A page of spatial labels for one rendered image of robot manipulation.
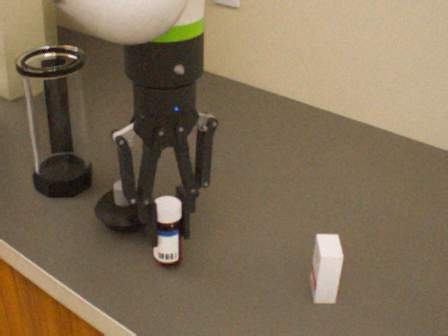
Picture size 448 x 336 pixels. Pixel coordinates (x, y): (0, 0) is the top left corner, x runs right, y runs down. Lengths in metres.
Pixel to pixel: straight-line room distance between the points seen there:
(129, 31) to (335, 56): 0.82
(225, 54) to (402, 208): 0.63
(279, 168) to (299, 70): 0.33
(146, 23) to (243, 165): 0.60
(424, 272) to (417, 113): 0.43
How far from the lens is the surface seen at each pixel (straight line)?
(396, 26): 1.22
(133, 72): 0.69
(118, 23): 0.52
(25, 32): 1.36
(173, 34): 0.66
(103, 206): 0.93
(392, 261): 0.91
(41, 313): 1.04
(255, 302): 0.82
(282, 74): 1.38
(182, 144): 0.76
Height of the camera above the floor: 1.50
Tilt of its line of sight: 27 degrees down
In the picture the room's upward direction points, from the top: 1 degrees counter-clockwise
